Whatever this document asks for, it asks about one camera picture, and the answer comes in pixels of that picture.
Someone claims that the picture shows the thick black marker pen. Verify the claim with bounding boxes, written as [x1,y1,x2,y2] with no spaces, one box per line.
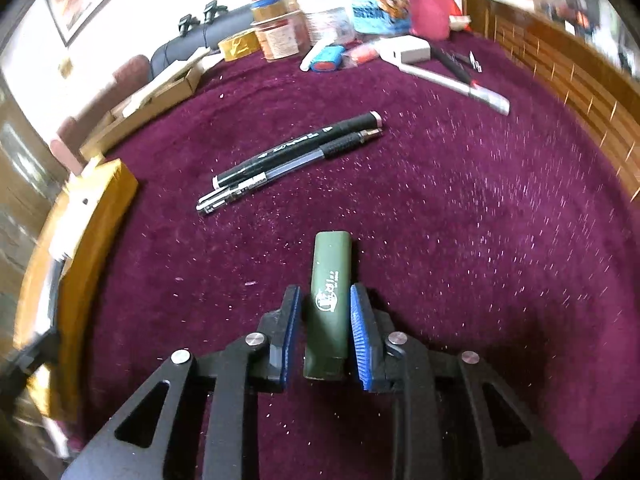
[212,110,385,191]

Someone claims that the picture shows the white papers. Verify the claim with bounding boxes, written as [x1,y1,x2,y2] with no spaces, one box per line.
[122,47,221,116]

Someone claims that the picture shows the clear jar blue label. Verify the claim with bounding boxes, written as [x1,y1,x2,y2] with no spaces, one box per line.
[345,0,416,36]

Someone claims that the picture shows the small black clip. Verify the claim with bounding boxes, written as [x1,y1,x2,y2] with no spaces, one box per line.
[452,50,486,73]

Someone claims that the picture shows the white plastic tub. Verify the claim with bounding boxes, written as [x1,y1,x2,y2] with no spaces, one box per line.
[300,0,356,46]

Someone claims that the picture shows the stack of tape rolls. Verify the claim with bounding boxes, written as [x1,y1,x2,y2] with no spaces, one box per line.
[250,0,291,23]

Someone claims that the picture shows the white charger block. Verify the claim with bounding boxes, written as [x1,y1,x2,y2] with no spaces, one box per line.
[375,35,433,66]

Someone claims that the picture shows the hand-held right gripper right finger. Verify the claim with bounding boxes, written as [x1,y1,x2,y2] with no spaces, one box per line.
[348,282,583,480]

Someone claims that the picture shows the white tube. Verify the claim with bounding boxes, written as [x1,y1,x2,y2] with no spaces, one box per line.
[299,40,341,73]

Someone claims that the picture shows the blue small packet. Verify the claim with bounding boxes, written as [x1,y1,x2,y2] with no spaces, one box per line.
[310,45,347,75]

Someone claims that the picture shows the pink bottle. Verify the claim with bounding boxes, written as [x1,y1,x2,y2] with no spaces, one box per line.
[407,0,453,41]

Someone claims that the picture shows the open cardboard box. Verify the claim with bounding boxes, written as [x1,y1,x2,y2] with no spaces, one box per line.
[80,47,226,161]

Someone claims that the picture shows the red small packet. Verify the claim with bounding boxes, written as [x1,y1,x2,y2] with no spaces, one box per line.
[345,42,381,66]

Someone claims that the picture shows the maroon chair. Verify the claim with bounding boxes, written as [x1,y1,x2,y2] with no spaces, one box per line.
[50,55,153,171]

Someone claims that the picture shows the clear gel pen black grip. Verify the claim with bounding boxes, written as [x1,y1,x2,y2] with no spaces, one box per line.
[196,127,385,218]

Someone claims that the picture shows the golden yellow box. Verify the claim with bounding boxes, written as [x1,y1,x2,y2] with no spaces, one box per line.
[10,157,141,421]

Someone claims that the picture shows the wooden slatted ledge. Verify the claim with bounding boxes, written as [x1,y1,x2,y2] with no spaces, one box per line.
[465,0,640,196]

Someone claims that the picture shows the black pen red end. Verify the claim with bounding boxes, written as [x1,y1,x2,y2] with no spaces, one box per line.
[430,45,473,86]

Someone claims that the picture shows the yellow tape roll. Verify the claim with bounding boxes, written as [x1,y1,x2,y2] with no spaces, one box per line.
[217,30,263,63]

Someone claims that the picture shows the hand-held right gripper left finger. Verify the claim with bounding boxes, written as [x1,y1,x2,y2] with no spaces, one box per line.
[60,285,303,480]

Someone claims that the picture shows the pile of small colourful items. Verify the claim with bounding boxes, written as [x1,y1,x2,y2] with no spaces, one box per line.
[545,0,616,26]

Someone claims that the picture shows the dark grey sofa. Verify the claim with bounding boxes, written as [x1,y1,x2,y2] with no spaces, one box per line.
[150,2,261,68]

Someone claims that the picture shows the green rectangular box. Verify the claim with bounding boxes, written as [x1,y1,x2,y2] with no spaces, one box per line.
[304,230,352,383]

